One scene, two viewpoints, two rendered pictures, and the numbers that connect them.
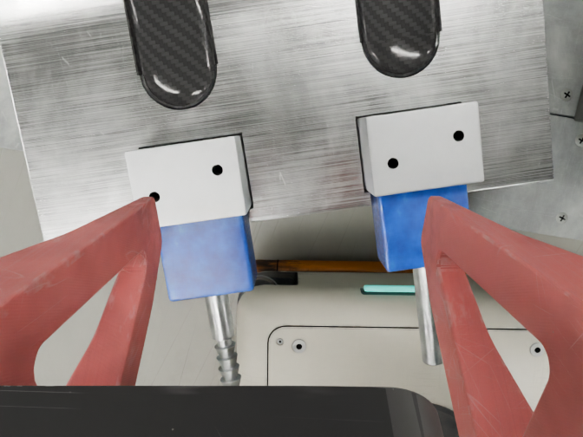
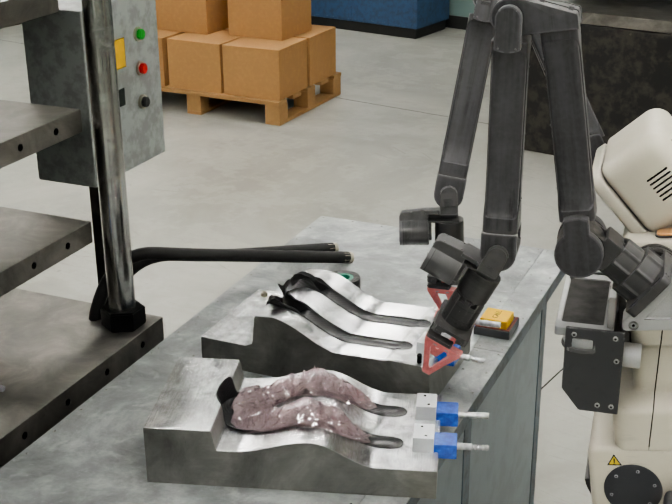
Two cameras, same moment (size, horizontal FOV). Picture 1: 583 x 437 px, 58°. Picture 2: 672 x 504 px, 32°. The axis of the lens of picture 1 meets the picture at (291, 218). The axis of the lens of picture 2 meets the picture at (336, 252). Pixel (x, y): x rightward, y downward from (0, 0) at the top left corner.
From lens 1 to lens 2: 1.99 m
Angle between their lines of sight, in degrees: 70
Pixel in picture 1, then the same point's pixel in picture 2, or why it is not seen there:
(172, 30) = (382, 444)
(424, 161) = (429, 400)
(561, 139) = not seen: hidden behind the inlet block
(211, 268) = (448, 438)
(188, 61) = (391, 443)
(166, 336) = not seen: outside the picture
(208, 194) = (427, 428)
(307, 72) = (401, 424)
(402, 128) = (420, 402)
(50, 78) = (387, 461)
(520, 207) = not seen: hidden behind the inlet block
